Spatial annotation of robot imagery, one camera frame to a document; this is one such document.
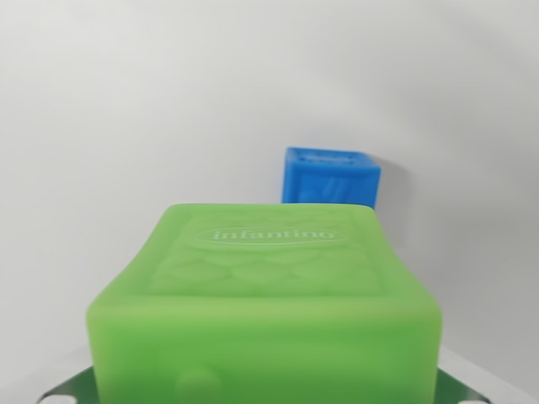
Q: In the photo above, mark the black-padded silver gripper right finger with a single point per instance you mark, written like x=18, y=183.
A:
x=457, y=389

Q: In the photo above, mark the green soft dice cube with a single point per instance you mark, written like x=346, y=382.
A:
x=261, y=320

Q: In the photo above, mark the black-padded silver gripper left finger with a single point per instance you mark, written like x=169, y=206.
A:
x=78, y=387

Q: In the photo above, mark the blue soft toy cube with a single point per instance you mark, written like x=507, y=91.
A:
x=332, y=181

